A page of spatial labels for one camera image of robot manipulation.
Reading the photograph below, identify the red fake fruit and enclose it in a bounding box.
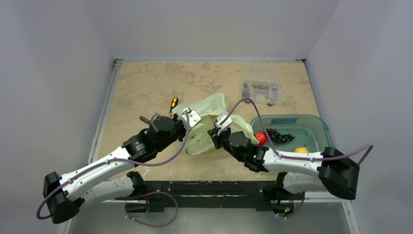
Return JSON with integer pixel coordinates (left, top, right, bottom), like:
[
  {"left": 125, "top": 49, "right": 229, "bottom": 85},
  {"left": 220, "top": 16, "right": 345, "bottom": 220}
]
[{"left": 254, "top": 132, "right": 267, "bottom": 146}]

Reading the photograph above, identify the dark fake grape bunch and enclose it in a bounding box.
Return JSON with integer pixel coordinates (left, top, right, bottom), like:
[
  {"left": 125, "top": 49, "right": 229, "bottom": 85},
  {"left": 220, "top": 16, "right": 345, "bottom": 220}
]
[{"left": 266, "top": 128, "right": 295, "bottom": 144}]

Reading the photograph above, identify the light green plastic bag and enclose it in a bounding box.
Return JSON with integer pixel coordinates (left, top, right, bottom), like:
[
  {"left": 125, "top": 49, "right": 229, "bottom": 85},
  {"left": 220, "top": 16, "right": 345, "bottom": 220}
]
[{"left": 171, "top": 92, "right": 261, "bottom": 156}]

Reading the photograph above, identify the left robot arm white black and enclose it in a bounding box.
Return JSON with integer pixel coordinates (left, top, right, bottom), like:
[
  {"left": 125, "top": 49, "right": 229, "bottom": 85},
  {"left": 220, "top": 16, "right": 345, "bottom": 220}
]
[{"left": 36, "top": 108, "right": 201, "bottom": 224}]

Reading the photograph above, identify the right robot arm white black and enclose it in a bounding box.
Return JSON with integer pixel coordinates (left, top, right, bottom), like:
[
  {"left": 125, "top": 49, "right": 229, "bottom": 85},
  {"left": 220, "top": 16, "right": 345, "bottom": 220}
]
[{"left": 208, "top": 128, "right": 360, "bottom": 200}]

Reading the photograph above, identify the yellow fake lemon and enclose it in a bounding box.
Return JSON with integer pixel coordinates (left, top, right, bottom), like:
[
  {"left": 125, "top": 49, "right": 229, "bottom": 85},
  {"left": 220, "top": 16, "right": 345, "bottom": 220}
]
[{"left": 294, "top": 147, "right": 309, "bottom": 154}]

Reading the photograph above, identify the grey metal tool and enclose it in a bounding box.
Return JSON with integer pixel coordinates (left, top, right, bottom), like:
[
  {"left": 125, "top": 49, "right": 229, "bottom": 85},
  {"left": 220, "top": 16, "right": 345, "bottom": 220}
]
[{"left": 139, "top": 113, "right": 161, "bottom": 124}]

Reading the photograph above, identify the black yellow screwdriver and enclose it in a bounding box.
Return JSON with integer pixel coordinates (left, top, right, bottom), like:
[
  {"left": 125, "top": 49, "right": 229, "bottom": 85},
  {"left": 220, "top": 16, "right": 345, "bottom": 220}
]
[{"left": 169, "top": 97, "right": 179, "bottom": 116}]

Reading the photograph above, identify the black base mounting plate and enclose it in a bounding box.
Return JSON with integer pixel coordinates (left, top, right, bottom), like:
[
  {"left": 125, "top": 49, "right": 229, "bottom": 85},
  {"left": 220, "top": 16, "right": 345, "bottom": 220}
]
[{"left": 125, "top": 181, "right": 305, "bottom": 213}]

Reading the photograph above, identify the clear screw organizer box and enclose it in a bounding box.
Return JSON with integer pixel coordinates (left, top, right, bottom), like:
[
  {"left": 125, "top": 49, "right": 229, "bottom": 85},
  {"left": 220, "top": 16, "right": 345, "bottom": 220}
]
[{"left": 241, "top": 64, "right": 280, "bottom": 106}]

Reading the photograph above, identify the teal plastic container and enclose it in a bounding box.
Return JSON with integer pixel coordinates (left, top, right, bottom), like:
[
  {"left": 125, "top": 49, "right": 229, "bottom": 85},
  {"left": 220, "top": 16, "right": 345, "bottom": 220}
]
[{"left": 262, "top": 114, "right": 334, "bottom": 153}]

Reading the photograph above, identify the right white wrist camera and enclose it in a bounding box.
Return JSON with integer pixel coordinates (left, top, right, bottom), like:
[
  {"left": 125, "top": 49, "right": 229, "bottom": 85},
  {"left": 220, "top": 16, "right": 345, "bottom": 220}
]
[{"left": 214, "top": 113, "right": 233, "bottom": 131}]

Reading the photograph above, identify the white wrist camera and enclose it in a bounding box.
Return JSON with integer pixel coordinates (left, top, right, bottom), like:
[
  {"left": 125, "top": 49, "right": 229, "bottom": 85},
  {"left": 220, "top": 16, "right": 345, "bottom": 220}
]
[
  {"left": 214, "top": 113, "right": 233, "bottom": 131},
  {"left": 178, "top": 108, "right": 202, "bottom": 130}
]

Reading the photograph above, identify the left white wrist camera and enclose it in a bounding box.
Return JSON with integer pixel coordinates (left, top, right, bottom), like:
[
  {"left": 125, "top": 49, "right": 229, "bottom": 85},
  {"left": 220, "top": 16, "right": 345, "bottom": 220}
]
[{"left": 178, "top": 108, "right": 202, "bottom": 130}]

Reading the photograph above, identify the aluminium frame rail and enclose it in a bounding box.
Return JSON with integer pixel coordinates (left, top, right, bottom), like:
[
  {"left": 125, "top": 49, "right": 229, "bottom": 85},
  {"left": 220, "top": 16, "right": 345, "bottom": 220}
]
[{"left": 66, "top": 59, "right": 149, "bottom": 204}]

